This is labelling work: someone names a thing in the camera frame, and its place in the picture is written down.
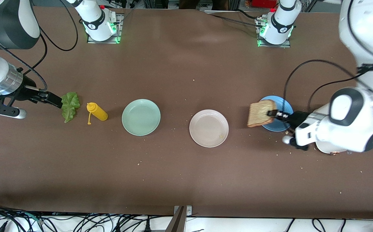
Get yellow mustard squeeze bottle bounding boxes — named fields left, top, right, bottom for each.
left=86, top=102, right=109, bottom=125

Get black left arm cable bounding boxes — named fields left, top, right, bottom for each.
left=307, top=32, right=373, bottom=112
left=283, top=59, right=373, bottom=110

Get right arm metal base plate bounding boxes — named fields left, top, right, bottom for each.
left=86, top=13, right=123, bottom=44

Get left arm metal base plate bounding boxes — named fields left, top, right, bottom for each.
left=257, top=18, right=291, bottom=48

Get white left camera mount block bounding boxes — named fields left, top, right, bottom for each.
left=294, top=122, right=319, bottom=149

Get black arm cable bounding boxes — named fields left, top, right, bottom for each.
left=0, top=31, right=48, bottom=92
left=283, top=59, right=373, bottom=110
left=307, top=32, right=373, bottom=112
left=22, top=0, right=79, bottom=75

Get tangled black floor cables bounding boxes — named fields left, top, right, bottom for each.
left=0, top=202, right=174, bottom=232

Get blue plate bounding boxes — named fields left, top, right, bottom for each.
left=259, top=95, right=294, bottom=132

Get mint green plate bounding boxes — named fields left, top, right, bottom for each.
left=122, top=99, right=161, bottom=136

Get teal cable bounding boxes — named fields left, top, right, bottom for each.
left=20, top=211, right=43, bottom=224

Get grey metal table bracket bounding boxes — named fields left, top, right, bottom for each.
left=165, top=205, right=193, bottom=232

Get black table cable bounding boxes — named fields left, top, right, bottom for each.
left=202, top=12, right=264, bottom=29

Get green lettuce leaf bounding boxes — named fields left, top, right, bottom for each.
left=61, top=92, right=81, bottom=123

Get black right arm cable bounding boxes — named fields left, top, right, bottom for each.
left=0, top=31, right=48, bottom=92
left=22, top=0, right=79, bottom=75

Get red background box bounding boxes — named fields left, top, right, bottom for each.
left=252, top=0, right=278, bottom=8

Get brown bread slice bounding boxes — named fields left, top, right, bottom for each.
left=247, top=100, right=277, bottom=128

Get white toaster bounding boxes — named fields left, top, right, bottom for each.
left=314, top=142, right=354, bottom=156

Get beige plate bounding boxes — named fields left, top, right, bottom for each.
left=189, top=109, right=229, bottom=148

